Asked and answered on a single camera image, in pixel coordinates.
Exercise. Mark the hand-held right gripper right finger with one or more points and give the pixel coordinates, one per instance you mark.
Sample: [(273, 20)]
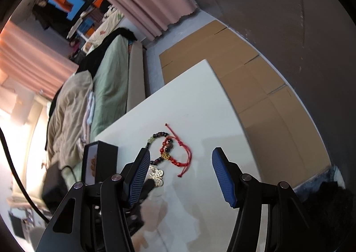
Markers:
[(222, 179)]

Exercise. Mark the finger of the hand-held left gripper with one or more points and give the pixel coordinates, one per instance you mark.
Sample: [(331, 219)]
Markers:
[(149, 188)]

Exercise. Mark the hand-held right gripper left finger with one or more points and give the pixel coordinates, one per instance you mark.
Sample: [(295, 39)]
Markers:
[(139, 179)]

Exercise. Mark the gold butterfly pendant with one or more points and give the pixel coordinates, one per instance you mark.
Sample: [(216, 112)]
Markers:
[(156, 175)]

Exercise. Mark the black jewelry box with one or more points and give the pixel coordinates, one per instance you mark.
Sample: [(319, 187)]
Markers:
[(107, 163)]

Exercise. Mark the dark object on bed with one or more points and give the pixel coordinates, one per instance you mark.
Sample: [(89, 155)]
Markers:
[(55, 185)]

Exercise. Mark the pink and white cloth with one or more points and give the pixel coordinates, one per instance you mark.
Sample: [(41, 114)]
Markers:
[(90, 110)]

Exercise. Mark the beige duvet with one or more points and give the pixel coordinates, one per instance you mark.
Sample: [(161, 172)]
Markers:
[(72, 113)]

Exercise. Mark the dark blue rug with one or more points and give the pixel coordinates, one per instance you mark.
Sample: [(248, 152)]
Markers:
[(322, 188)]

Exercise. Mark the flattened cardboard sheets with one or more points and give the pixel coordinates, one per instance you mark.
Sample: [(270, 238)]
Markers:
[(250, 79)]

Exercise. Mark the bed with green sheet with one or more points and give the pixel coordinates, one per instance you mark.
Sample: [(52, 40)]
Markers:
[(114, 74)]

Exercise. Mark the black clothing on bed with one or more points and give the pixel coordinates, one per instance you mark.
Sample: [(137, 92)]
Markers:
[(97, 52)]

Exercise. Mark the patterned white quilt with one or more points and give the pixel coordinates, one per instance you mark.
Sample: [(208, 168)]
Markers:
[(107, 24)]

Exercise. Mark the hanging black clothes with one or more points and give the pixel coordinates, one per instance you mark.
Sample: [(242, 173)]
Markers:
[(41, 14)]

